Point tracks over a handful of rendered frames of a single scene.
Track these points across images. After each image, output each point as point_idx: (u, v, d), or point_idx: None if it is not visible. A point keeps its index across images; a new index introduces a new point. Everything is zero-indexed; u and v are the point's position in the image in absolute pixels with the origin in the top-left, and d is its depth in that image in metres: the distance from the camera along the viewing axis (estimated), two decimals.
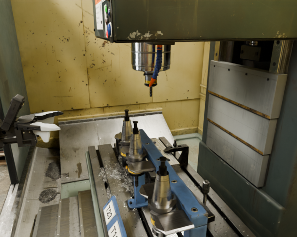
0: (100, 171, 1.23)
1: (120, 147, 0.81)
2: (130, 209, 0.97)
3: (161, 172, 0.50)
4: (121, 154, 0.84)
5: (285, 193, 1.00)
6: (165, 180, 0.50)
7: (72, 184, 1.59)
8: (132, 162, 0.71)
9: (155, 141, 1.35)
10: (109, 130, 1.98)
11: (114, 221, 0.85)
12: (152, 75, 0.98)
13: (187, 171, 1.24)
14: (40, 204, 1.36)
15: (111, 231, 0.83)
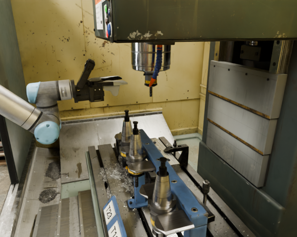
0: (100, 171, 1.23)
1: (120, 147, 0.82)
2: (130, 209, 0.97)
3: (161, 172, 0.50)
4: (121, 154, 0.84)
5: (285, 193, 1.00)
6: (165, 181, 0.50)
7: (72, 184, 1.59)
8: (132, 162, 0.71)
9: (155, 141, 1.35)
10: (109, 130, 1.98)
11: (114, 221, 0.85)
12: (152, 75, 0.98)
13: (187, 171, 1.24)
14: (40, 204, 1.36)
15: (111, 231, 0.83)
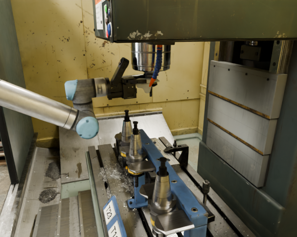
0: (100, 171, 1.23)
1: (120, 147, 0.82)
2: (130, 209, 0.97)
3: (161, 172, 0.50)
4: (121, 154, 0.84)
5: (285, 193, 1.00)
6: (165, 181, 0.50)
7: (72, 184, 1.59)
8: (132, 162, 0.71)
9: (155, 141, 1.35)
10: (109, 130, 1.98)
11: (114, 221, 0.85)
12: (152, 75, 0.98)
13: (187, 171, 1.24)
14: (40, 204, 1.36)
15: (111, 231, 0.83)
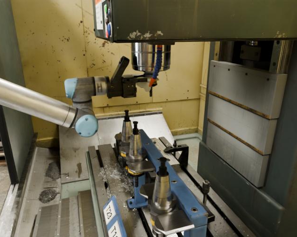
0: (100, 171, 1.23)
1: (120, 147, 0.82)
2: (130, 209, 0.97)
3: (161, 172, 0.50)
4: (121, 154, 0.84)
5: (285, 193, 1.00)
6: (165, 181, 0.50)
7: (72, 184, 1.59)
8: (132, 162, 0.71)
9: (155, 141, 1.35)
10: (109, 130, 1.98)
11: (114, 221, 0.85)
12: (152, 75, 0.98)
13: (187, 171, 1.24)
14: (40, 204, 1.36)
15: (111, 231, 0.83)
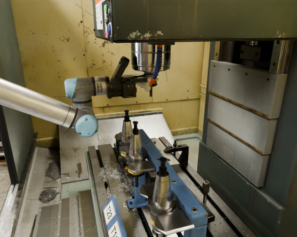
0: (100, 171, 1.23)
1: (120, 147, 0.82)
2: (130, 209, 0.97)
3: (161, 172, 0.50)
4: (121, 154, 0.84)
5: (285, 193, 1.00)
6: (165, 181, 0.50)
7: (72, 184, 1.59)
8: (132, 162, 0.71)
9: (155, 141, 1.35)
10: (109, 130, 1.98)
11: (114, 221, 0.85)
12: (152, 75, 0.98)
13: (187, 171, 1.24)
14: (40, 204, 1.36)
15: (111, 231, 0.83)
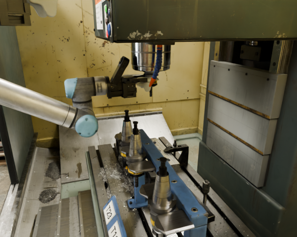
0: (100, 171, 1.23)
1: (120, 147, 0.82)
2: (130, 209, 0.97)
3: (161, 172, 0.50)
4: (121, 154, 0.84)
5: (285, 193, 1.00)
6: (165, 181, 0.50)
7: (72, 184, 1.59)
8: (132, 162, 0.71)
9: (155, 141, 1.35)
10: (109, 130, 1.98)
11: (114, 221, 0.85)
12: (152, 75, 0.98)
13: (187, 171, 1.24)
14: (40, 204, 1.36)
15: (111, 231, 0.83)
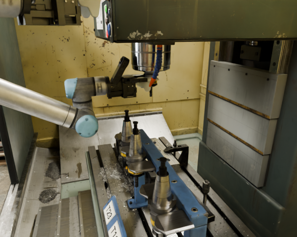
0: (100, 171, 1.23)
1: (120, 147, 0.82)
2: (130, 209, 0.97)
3: (161, 172, 0.50)
4: (121, 154, 0.84)
5: (285, 193, 1.00)
6: (165, 181, 0.50)
7: (72, 184, 1.59)
8: (132, 162, 0.71)
9: (155, 141, 1.35)
10: (109, 130, 1.98)
11: (114, 221, 0.85)
12: (152, 75, 0.98)
13: (187, 171, 1.24)
14: (40, 204, 1.36)
15: (111, 231, 0.83)
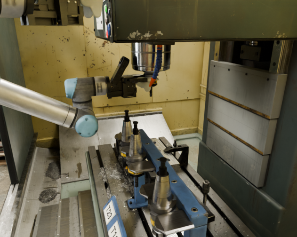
0: (100, 171, 1.23)
1: (120, 147, 0.82)
2: (130, 209, 0.97)
3: (161, 172, 0.50)
4: (121, 154, 0.84)
5: (285, 193, 1.00)
6: (165, 181, 0.50)
7: (72, 184, 1.59)
8: (132, 162, 0.71)
9: (155, 141, 1.35)
10: (109, 130, 1.98)
11: (114, 221, 0.85)
12: (152, 75, 0.98)
13: (187, 171, 1.24)
14: (40, 204, 1.36)
15: (111, 231, 0.83)
